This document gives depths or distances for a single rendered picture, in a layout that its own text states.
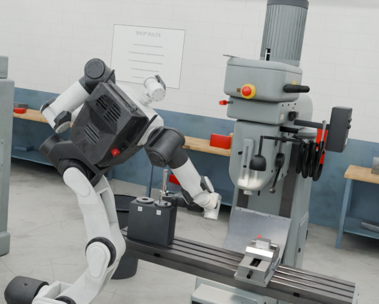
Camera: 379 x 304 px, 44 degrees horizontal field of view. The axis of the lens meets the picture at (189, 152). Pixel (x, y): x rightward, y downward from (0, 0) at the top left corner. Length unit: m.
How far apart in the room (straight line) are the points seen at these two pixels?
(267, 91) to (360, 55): 4.44
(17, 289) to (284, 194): 1.41
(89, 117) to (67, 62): 6.06
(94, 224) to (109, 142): 0.43
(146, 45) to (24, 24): 2.32
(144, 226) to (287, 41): 1.14
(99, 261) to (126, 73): 5.45
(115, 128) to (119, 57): 5.61
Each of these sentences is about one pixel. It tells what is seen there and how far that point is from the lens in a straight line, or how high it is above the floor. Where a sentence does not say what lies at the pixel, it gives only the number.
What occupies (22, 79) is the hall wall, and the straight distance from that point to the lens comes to 8.55.
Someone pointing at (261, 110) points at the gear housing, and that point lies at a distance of 2.06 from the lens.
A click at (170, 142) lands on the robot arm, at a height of 1.53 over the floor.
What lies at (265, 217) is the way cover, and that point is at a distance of 2.63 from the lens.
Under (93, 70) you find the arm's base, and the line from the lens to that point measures 2.03.
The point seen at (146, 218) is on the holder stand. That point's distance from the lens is 2.41.
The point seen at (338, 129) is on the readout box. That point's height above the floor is 1.62.
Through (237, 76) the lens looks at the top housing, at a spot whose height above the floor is 1.81.
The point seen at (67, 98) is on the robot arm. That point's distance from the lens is 2.09.
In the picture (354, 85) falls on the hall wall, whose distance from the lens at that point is 6.33.
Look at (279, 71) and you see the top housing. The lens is 1.96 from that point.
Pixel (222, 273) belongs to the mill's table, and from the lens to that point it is 2.29.
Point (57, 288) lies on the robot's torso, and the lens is 2.45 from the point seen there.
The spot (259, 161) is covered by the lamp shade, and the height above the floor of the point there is 1.48.
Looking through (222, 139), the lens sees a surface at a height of 1.00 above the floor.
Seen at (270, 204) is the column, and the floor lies 1.15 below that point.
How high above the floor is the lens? 1.82
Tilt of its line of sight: 10 degrees down
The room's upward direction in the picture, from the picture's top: 7 degrees clockwise
